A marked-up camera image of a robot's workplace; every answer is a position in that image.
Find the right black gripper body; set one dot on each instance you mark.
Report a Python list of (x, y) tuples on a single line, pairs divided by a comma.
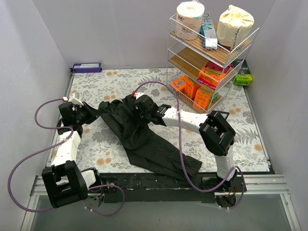
[(131, 102)]

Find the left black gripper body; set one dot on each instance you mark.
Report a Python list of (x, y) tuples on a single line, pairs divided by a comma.
[(84, 111)]

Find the black pinstriped shirt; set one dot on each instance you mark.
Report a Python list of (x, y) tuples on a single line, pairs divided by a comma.
[(143, 147)]

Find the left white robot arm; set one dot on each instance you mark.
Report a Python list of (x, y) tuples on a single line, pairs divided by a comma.
[(64, 182)]

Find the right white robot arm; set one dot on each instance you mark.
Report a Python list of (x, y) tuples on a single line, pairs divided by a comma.
[(216, 132)]

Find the black brooch display box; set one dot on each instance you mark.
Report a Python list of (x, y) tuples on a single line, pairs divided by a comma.
[(224, 114)]

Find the orange box left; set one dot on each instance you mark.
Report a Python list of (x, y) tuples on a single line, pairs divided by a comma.
[(185, 85)]

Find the purple flat box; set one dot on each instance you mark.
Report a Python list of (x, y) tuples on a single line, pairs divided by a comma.
[(87, 68)]

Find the orange pink snack box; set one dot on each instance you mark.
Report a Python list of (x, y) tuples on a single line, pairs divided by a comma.
[(211, 74)]

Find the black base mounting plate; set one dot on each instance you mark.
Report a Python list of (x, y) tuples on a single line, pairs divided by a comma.
[(151, 187)]

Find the blue white toothpaste box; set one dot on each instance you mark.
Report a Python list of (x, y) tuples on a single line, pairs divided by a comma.
[(208, 33)]

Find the green black box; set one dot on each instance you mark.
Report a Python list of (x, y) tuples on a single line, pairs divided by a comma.
[(243, 77)]

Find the white toilet paper roll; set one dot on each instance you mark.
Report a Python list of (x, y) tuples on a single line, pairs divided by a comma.
[(189, 19)]

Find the cream toilet paper roll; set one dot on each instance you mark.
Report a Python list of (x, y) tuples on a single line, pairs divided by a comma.
[(234, 26)]

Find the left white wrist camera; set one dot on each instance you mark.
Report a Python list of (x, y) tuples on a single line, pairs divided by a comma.
[(74, 98)]

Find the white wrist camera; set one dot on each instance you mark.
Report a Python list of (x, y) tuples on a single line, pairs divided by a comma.
[(74, 98), (137, 95)]

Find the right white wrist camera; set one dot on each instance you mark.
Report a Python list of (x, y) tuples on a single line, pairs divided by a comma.
[(137, 95)]

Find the white wire shelf rack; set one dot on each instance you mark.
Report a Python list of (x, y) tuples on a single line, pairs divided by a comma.
[(188, 57)]

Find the aluminium frame rail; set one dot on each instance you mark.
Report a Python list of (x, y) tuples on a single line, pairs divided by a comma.
[(61, 219)]

